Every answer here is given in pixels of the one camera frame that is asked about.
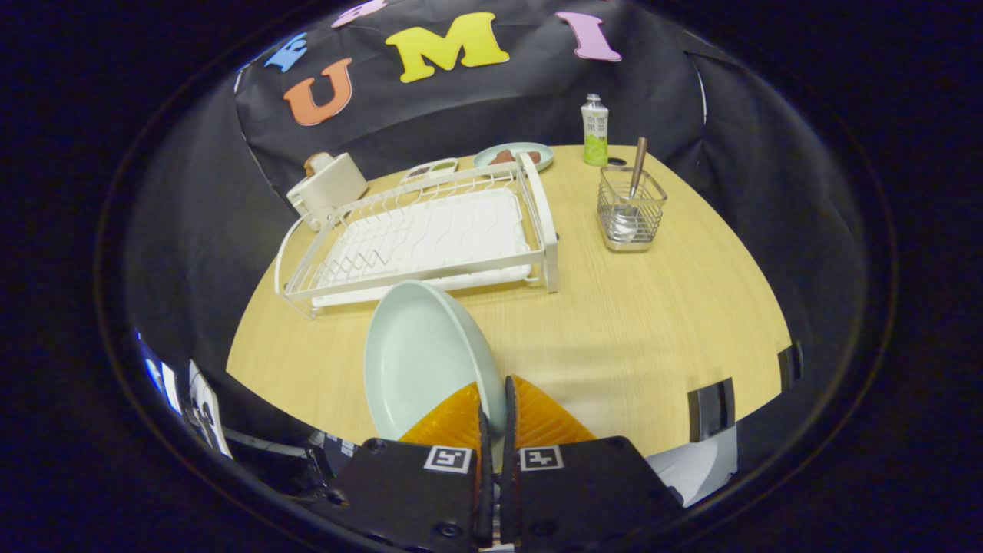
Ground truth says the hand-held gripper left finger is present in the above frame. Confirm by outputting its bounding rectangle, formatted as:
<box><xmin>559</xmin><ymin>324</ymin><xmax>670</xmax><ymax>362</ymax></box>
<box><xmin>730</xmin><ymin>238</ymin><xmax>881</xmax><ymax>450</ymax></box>
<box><xmin>326</xmin><ymin>382</ymin><xmax>492</xmax><ymax>550</ymax></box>

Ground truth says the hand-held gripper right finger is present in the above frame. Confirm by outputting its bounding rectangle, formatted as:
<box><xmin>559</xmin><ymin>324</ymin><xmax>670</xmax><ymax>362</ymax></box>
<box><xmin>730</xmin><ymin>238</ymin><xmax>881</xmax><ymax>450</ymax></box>
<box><xmin>499</xmin><ymin>375</ymin><xmax>684</xmax><ymax>550</ymax></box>

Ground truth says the light green plate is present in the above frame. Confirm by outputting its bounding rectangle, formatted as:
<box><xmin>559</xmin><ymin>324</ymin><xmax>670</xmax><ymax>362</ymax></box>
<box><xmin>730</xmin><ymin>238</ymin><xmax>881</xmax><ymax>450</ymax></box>
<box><xmin>363</xmin><ymin>280</ymin><xmax>508</xmax><ymax>442</ymax></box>

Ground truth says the white dish rack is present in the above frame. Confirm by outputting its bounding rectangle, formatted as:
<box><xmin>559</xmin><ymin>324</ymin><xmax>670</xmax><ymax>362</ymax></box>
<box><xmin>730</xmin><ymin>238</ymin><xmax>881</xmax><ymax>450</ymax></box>
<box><xmin>274</xmin><ymin>151</ymin><xmax>560</xmax><ymax>320</ymax></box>

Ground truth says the metal wire basket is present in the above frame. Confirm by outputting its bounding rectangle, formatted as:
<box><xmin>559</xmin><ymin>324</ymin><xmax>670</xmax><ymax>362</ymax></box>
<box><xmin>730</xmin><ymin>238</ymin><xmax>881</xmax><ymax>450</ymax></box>
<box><xmin>597</xmin><ymin>166</ymin><xmax>668</xmax><ymax>253</ymax></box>

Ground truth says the brown handled metal spoon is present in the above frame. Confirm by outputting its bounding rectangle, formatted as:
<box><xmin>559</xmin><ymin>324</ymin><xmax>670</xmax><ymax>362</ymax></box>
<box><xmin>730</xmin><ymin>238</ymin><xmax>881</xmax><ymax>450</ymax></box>
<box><xmin>611</xmin><ymin>137</ymin><xmax>648</xmax><ymax>240</ymax></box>

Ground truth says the green plate with patties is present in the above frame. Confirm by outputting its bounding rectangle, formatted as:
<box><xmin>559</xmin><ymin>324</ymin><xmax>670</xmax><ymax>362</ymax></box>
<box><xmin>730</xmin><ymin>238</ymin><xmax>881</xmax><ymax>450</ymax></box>
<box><xmin>473</xmin><ymin>142</ymin><xmax>554</xmax><ymax>173</ymax></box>

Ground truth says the white sheet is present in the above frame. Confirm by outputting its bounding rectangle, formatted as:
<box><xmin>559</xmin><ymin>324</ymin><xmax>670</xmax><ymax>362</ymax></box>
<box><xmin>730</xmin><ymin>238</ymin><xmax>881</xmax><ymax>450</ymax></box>
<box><xmin>649</xmin><ymin>426</ymin><xmax>738</xmax><ymax>508</ymax></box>

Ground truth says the black table edge clamp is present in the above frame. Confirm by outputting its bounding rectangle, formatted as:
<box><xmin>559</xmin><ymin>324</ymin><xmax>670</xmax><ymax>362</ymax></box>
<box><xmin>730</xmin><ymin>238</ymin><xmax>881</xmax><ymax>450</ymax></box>
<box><xmin>687</xmin><ymin>378</ymin><xmax>736</xmax><ymax>444</ymax></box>
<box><xmin>777</xmin><ymin>342</ymin><xmax>804</xmax><ymax>392</ymax></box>

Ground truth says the white divided condiment tray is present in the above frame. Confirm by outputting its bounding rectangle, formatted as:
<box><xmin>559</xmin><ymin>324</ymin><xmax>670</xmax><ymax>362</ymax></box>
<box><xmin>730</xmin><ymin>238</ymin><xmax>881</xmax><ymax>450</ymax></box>
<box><xmin>401</xmin><ymin>157</ymin><xmax>460</xmax><ymax>184</ymax></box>

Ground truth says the white toaster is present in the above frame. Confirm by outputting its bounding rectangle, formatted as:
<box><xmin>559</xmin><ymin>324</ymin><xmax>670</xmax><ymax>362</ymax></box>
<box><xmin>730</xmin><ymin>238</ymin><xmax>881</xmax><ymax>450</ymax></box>
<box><xmin>286</xmin><ymin>152</ymin><xmax>369</xmax><ymax>231</ymax></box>

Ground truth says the clear bottle green label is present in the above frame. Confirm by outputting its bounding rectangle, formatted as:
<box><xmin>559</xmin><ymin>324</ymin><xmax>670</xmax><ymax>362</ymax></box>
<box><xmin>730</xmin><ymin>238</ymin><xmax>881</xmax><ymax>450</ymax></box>
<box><xmin>581</xmin><ymin>94</ymin><xmax>610</xmax><ymax>167</ymax></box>

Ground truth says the black backdrop cloth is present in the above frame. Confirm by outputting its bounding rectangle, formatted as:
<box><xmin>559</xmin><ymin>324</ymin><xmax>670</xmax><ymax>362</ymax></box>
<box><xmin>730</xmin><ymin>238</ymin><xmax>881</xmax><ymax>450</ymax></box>
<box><xmin>127</xmin><ymin>0</ymin><xmax>869</xmax><ymax>431</ymax></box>

